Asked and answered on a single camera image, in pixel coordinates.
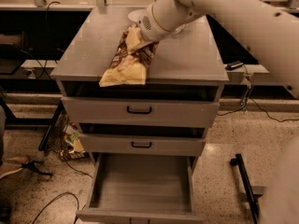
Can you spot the black metal cart frame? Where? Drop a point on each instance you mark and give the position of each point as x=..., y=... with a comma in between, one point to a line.
x=252, y=198

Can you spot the grey middle drawer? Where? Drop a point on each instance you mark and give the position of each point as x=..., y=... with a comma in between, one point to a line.
x=151, y=145

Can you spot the grey top drawer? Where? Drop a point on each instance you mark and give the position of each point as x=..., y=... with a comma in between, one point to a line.
x=141, y=112

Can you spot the brown sea salt chip bag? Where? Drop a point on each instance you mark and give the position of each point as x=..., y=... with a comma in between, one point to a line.
x=128, y=69

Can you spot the grey drawer cabinet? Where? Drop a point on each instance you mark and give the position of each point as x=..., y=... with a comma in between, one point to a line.
x=186, y=67

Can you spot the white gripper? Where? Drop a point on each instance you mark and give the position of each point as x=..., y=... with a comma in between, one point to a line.
x=149, y=27

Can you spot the black power adapter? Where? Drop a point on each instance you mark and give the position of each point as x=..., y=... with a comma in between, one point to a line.
x=234, y=65

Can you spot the grey bottom drawer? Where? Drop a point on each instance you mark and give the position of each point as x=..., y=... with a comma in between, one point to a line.
x=141, y=189

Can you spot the black wire basket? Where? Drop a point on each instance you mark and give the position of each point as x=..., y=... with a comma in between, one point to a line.
x=63, y=140

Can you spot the white ceramic bowl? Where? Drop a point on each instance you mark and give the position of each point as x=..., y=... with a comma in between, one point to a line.
x=136, y=16

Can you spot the grey drawer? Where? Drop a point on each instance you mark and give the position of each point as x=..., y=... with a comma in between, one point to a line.
x=151, y=145
x=141, y=189
x=141, y=112

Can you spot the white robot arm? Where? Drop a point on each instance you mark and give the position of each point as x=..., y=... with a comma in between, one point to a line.
x=269, y=34

